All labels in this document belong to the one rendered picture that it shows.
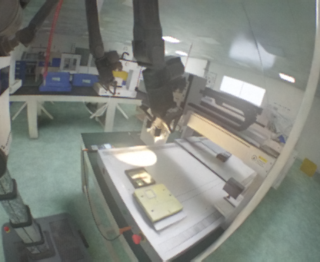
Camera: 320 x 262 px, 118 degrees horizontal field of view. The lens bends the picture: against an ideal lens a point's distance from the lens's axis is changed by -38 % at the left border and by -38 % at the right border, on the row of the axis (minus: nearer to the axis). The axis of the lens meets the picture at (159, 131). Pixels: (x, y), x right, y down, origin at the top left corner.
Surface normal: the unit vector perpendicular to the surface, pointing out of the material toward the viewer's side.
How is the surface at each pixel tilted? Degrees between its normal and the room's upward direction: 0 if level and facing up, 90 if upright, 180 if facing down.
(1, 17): 90
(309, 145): 90
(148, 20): 83
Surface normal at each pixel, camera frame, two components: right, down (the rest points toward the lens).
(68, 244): 0.25, -0.90
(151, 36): 0.58, 0.46
